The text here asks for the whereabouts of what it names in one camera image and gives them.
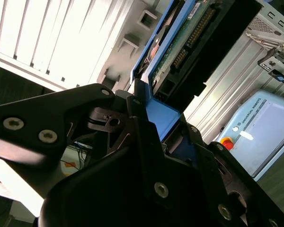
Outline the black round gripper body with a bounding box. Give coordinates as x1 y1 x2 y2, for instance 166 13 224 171
39 146 224 227

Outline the hard disk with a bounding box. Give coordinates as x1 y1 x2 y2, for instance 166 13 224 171
129 0 263 167

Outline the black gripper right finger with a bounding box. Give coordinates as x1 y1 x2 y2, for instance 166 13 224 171
188 124 284 227

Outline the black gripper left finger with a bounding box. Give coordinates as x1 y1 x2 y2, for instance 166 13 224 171
0 79 178 210

